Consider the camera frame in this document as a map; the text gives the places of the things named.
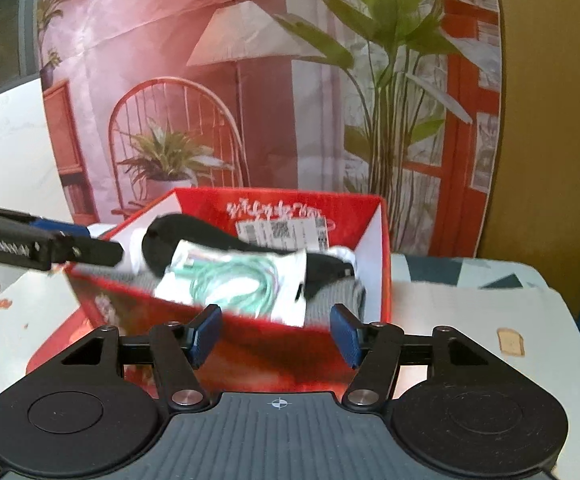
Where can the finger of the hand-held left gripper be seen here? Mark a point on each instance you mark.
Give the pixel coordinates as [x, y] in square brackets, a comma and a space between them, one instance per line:
[62, 226]
[90, 251]

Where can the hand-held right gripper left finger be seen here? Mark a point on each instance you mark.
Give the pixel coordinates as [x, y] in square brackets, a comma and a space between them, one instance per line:
[205, 337]

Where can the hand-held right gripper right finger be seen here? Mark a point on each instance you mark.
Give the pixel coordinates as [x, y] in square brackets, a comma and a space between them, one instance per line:
[344, 335]

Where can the grey knitted cloth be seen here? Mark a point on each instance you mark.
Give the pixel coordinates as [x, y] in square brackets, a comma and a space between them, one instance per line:
[335, 305]

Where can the red strawberry print box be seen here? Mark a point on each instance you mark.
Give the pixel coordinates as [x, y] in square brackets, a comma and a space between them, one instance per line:
[250, 360]

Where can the black sock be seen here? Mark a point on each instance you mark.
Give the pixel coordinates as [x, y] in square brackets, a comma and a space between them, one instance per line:
[205, 237]

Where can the white cloth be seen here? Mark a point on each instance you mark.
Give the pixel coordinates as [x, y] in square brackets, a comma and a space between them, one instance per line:
[127, 255]

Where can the printed tablecloth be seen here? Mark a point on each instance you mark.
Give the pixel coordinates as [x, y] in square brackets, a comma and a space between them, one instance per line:
[470, 320]

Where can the wooden panel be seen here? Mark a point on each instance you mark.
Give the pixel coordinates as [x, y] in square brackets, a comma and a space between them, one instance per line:
[545, 160]

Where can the grey window frame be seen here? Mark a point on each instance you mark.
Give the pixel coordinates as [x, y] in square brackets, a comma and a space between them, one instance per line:
[29, 20]

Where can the printed room scene wall poster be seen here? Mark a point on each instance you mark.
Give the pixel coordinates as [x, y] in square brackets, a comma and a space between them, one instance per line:
[280, 85]

